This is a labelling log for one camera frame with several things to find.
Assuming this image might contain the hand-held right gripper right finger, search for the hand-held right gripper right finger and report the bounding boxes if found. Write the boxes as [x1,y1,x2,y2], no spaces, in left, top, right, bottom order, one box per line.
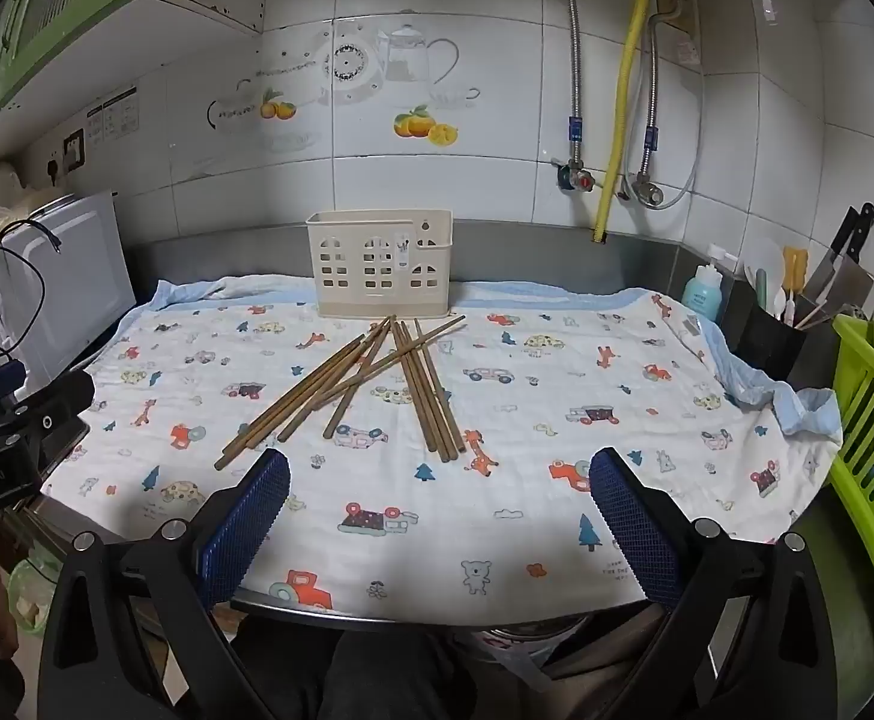
[588,447,839,720]

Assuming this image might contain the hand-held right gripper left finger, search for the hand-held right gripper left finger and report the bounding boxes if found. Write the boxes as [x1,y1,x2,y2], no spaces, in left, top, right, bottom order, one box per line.
[38,448,292,720]

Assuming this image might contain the set of wooden chopsticks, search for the set of wooden chopsticks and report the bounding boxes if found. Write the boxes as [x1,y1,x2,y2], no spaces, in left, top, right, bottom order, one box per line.
[213,313,468,472]

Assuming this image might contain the beige plastic utensil holder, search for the beige plastic utensil holder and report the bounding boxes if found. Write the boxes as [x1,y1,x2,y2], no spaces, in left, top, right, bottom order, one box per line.
[306,208,457,320]

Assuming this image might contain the green plastic container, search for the green plastic container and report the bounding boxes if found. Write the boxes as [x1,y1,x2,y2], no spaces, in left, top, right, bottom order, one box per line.
[8,551,57,635]

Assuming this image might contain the white microwave oven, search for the white microwave oven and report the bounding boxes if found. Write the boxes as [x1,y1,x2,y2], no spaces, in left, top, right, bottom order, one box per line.
[0,190,138,391]

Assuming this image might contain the printed cartoon blanket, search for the printed cartoon blanket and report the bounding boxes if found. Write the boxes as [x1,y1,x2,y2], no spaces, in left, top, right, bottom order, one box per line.
[39,274,845,608]

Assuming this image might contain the person's dark trousers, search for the person's dark trousers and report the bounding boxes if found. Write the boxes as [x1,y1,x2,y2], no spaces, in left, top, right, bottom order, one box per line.
[231,611,483,720]

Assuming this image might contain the beige kitchen appliance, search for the beige kitchen appliance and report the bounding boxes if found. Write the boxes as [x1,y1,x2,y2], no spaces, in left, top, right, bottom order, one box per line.
[0,161,37,211]

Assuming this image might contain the black utensil cup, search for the black utensil cup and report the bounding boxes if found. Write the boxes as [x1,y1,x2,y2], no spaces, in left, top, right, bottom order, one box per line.
[733,281,809,383]

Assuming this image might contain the teal soap pump bottle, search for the teal soap pump bottle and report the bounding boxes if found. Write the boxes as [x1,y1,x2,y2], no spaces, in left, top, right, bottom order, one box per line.
[681,244,738,323]

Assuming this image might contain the green plastic dish rack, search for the green plastic dish rack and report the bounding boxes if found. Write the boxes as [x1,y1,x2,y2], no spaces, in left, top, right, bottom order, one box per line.
[827,313,874,683]

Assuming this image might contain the white plastic spatula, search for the white plastic spatula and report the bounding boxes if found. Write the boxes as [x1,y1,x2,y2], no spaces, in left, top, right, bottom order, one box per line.
[743,236,783,301]

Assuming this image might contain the yellow bottle brush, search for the yellow bottle brush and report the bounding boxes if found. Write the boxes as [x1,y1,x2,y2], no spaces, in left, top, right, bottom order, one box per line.
[782,246,809,301]

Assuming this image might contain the metal angle valve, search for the metal angle valve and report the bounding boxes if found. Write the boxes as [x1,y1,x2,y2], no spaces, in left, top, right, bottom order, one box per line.
[621,172,665,209]

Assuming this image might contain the black cable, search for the black cable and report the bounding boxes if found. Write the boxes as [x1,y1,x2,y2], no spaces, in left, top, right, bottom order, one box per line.
[0,219,63,391]

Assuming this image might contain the black and white wall label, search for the black and white wall label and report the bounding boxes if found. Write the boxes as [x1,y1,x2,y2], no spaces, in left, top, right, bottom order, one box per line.
[84,86,139,151]

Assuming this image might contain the green wall cabinet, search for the green wall cabinet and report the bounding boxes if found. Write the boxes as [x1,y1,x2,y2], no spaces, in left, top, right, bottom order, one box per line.
[0,0,168,158]

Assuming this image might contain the red-handled water valve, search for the red-handled water valve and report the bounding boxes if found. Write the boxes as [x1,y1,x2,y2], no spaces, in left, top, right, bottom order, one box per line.
[553,157,599,196]

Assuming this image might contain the yellow corrugated gas hose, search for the yellow corrugated gas hose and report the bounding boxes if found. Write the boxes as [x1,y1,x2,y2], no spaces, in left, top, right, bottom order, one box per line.
[593,0,652,245]

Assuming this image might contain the short braided metal hose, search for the short braided metal hose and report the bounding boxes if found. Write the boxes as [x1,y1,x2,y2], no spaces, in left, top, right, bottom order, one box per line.
[641,11,667,181]

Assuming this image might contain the long braided metal hose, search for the long braided metal hose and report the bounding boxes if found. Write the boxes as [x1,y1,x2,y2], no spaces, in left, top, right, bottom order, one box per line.
[538,0,584,166]

